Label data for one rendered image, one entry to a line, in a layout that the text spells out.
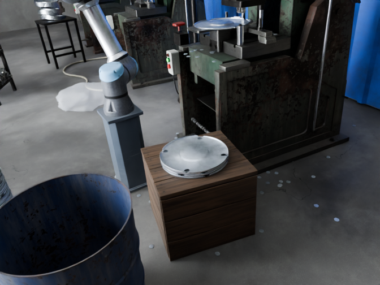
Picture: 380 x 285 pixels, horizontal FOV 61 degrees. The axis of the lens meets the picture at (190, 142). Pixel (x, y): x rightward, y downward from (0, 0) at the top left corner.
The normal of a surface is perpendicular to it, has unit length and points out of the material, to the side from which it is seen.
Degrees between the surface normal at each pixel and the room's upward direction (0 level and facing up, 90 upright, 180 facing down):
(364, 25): 90
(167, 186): 0
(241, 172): 0
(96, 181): 88
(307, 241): 0
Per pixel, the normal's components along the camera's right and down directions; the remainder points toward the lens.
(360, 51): -0.90, 0.27
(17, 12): 0.43, 0.43
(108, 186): -0.47, 0.44
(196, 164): -0.07, -0.86
